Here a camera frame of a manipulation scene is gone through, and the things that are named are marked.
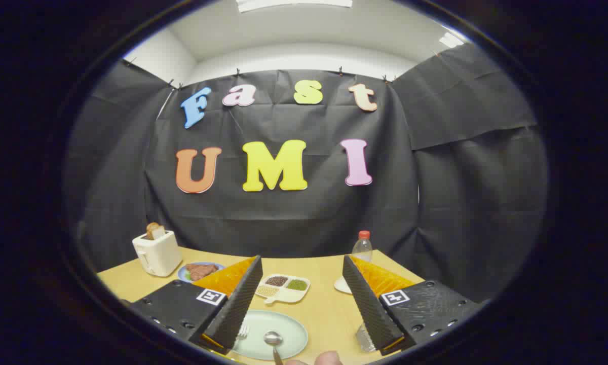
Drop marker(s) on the pale green plate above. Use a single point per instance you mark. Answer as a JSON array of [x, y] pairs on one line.
[[291, 329]]

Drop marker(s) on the small white tray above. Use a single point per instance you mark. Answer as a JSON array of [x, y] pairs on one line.
[[341, 286]]

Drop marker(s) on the blue plate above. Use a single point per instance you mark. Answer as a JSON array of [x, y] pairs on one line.
[[182, 274]]

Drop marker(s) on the brown steak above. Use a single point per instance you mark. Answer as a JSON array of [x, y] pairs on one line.
[[200, 271]]

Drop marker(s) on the toast slice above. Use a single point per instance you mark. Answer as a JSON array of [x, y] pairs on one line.
[[154, 230]]

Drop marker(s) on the small ceiling light panel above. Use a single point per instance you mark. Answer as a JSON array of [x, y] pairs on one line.
[[451, 39]]

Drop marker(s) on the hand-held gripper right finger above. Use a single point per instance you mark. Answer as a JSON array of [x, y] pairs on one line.
[[367, 304]]

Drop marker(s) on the pile of yellow soybeans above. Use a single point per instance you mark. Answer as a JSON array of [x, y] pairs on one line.
[[267, 291]]

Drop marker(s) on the long ceiling light panel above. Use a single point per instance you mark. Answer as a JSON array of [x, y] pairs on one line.
[[294, 4]]

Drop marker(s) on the white divided dish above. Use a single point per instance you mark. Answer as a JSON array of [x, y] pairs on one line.
[[289, 296]]

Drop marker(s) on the white toaster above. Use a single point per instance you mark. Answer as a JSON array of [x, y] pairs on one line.
[[159, 253]]

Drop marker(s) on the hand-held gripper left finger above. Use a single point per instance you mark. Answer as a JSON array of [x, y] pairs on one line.
[[235, 309]]

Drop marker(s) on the pile of dark red beans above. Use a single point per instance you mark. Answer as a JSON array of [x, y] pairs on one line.
[[276, 280]]

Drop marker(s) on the clear plastic bottle red cap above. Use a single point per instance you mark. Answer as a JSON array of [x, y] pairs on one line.
[[362, 251]]

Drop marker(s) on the pile of green mung beans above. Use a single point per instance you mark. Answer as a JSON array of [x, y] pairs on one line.
[[297, 285]]

